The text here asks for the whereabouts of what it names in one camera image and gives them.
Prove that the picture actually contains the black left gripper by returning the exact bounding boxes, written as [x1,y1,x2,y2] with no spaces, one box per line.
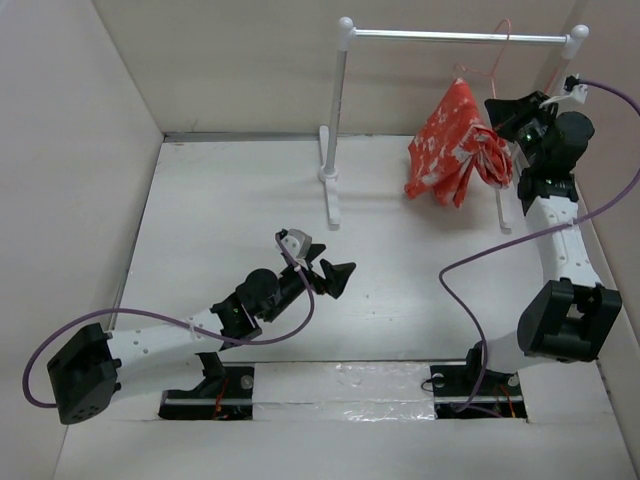
[262,244,352,323]

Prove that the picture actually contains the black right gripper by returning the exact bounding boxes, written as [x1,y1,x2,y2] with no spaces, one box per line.
[487,90,559,168]

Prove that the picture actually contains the red white tie-dye trousers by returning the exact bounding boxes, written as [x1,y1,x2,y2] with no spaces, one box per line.
[404,77,513,208]

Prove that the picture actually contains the pink wire hanger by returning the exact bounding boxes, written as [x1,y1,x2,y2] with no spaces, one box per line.
[452,18,512,99]

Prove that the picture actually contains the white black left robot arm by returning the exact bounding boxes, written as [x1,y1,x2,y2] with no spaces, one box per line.
[46,230,356,426]

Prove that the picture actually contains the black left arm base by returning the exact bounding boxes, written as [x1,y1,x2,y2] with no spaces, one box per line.
[158,352,255,422]

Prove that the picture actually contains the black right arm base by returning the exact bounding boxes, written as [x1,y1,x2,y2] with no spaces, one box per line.
[420,343,527,419]

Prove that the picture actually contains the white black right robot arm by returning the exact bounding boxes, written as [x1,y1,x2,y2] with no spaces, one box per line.
[462,91,622,394]

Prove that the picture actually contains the white clothes rack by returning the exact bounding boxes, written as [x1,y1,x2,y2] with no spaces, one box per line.
[318,17,590,231]

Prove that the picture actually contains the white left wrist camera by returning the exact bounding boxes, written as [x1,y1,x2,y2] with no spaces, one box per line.
[276,229,312,261]

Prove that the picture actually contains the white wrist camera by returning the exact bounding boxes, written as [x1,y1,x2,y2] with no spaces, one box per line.
[540,75,588,108]
[276,229,312,261]

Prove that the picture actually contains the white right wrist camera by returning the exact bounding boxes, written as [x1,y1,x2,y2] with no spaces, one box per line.
[540,75,588,108]

